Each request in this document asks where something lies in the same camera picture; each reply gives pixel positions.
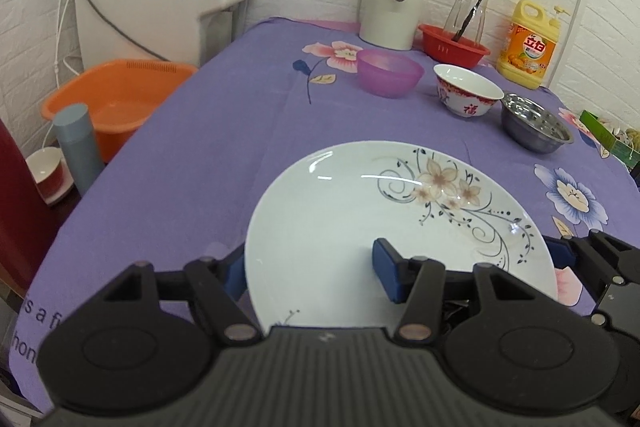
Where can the white floral plate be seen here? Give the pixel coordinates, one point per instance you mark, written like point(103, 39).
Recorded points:
point(345, 227)

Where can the white ceramic bowl red print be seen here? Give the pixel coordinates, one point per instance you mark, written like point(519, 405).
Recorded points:
point(467, 89)

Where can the orange plastic basin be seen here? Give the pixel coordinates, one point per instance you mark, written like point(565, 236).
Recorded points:
point(120, 104)

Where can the white and red cup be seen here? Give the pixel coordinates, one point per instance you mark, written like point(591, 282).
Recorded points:
point(47, 174)

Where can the yellow dish soap bottle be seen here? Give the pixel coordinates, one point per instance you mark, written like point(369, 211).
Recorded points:
point(530, 49)

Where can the stainless steel bowl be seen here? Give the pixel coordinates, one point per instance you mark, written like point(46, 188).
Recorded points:
point(536, 123)

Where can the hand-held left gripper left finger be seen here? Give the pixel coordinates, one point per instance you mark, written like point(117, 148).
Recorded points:
point(235, 276)

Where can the grey-blue thermos bottle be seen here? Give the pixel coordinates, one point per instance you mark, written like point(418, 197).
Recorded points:
point(77, 147)

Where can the purple floral tablecloth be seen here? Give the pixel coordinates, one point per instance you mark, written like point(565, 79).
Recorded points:
point(210, 142)

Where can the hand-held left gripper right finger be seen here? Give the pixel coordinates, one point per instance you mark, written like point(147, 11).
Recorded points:
point(384, 268)

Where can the black stirring stick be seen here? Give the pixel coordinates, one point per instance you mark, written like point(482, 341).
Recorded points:
point(470, 14)

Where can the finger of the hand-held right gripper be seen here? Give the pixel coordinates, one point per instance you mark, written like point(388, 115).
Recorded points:
point(561, 252)

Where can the clear glass bottle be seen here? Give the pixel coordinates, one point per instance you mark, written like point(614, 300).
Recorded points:
point(467, 9)

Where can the purple plastic bowl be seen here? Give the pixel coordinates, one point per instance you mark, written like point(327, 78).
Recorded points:
point(389, 72)

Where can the green cardboard box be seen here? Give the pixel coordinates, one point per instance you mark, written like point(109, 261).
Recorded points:
point(611, 138)

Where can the red plastic basket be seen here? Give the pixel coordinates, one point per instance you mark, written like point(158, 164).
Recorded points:
point(450, 49)

